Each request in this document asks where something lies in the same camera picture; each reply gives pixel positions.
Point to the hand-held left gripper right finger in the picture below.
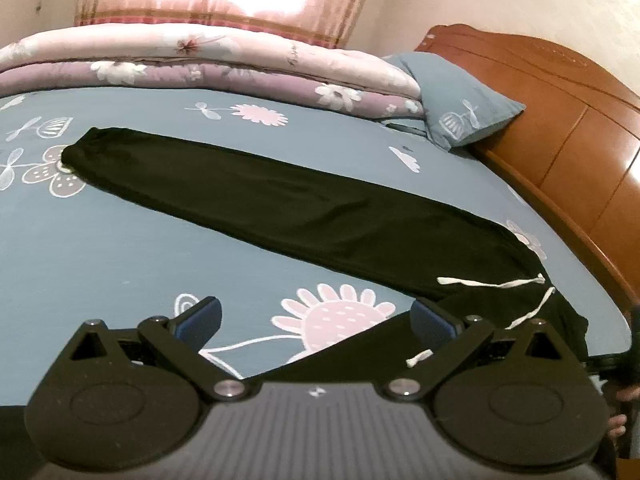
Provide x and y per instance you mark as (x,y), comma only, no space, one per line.
(432,321)

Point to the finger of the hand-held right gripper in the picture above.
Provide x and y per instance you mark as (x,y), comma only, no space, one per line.
(607,364)

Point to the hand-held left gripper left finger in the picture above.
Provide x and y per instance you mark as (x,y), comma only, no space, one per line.
(200,319)

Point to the person's right hand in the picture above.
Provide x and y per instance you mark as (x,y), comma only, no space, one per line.
(619,425)

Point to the bed with blue floral sheet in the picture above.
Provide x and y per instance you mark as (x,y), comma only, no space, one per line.
(150,250)

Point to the blue printed pillow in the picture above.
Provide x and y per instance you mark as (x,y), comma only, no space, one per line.
(460,95)

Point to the wooden headboard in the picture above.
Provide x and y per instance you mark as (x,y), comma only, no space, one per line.
(575,125)

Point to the folded pink purple floral quilt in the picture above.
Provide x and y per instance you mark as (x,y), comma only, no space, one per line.
(200,67)

